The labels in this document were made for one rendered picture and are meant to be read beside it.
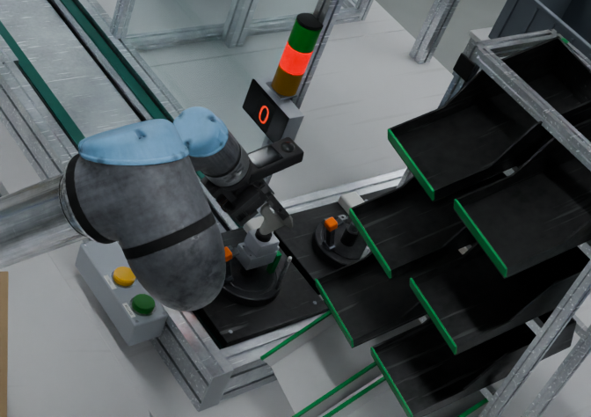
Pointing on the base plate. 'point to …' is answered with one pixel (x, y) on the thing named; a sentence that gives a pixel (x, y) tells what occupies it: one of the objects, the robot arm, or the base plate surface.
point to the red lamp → (294, 61)
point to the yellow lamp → (286, 82)
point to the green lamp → (302, 39)
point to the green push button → (143, 303)
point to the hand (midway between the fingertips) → (278, 205)
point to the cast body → (258, 249)
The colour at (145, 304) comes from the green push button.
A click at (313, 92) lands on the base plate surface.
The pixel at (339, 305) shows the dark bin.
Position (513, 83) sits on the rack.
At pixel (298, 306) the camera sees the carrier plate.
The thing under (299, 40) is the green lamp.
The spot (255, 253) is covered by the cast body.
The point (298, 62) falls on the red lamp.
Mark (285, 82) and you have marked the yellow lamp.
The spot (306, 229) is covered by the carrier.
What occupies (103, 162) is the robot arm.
